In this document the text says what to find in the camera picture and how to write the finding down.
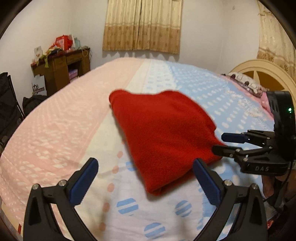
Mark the black and white patterned pillow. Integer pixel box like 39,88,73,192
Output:
221,72,265,97

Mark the black bag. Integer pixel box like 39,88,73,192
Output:
22,95,48,117

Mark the red gift bag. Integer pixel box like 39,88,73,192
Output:
54,35,73,51

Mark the beige window curtain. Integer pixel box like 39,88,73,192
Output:
102,0,182,54

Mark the pink dotted bedsheet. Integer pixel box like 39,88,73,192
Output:
0,57,146,233

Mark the bed with dotted sheet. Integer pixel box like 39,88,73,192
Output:
90,59,278,241

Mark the pink pillow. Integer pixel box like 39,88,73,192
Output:
260,93,276,117

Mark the colourful cloth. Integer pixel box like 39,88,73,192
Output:
39,45,64,68

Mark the white paper bag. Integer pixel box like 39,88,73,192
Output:
31,75,48,97

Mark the brown wooden desk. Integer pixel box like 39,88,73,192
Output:
31,47,91,92

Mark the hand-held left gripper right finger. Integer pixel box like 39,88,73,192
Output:
193,158,269,241

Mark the stack of books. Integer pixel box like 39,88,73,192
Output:
68,69,79,82

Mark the cream and brown bed headboard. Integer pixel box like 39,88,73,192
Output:
228,59,296,98

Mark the beige flowered curtain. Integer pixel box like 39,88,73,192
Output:
256,0,296,81

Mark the black folding chair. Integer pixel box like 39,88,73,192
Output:
0,72,25,144

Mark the red embroidered sweater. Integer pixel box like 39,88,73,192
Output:
109,90,228,197

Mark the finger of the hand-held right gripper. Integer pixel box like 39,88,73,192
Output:
221,130,275,146
212,145,272,159

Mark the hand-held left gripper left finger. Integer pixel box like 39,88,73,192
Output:
23,158,99,241

